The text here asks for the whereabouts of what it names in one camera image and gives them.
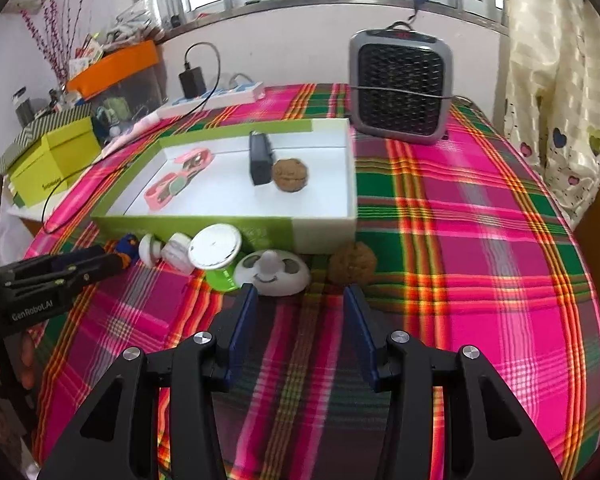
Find orange blue earplugs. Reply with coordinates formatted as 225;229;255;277
114;234;140;269

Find white round spinner gadget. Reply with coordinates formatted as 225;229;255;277
234;249;311;297

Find pink silicone holder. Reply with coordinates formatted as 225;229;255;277
144;171;190;211

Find brown walnut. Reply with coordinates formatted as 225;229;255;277
272;158;309;193
327;242;377;286

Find black cylindrical flashlight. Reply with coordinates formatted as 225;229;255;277
249;131;274;186

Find person left hand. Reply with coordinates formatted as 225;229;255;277
0;330;35;391

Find yellow green shoe box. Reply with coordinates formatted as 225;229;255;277
7;116;100;207

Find small white jar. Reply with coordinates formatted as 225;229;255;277
161;233;195;275

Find green white round stand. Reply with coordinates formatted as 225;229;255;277
187;223;242;292

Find striped grey box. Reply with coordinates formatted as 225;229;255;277
0;104;92;174

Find green white cardboard box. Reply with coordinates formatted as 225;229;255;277
91;118;358;255

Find orange lidded storage bin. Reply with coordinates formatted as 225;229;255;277
67;40;164;124

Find purple dried flower branches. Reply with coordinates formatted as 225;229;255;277
19;0;85;87

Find black power adapter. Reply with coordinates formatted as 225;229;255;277
178;63;207;100

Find white blue power strip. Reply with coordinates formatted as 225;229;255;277
156;81;265;119

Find cream heart patterned curtain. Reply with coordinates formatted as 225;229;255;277
504;0;600;226

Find grey black space heater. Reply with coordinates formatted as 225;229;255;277
349;22;454;145

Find black charging cable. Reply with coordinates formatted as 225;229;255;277
40;41;222;236

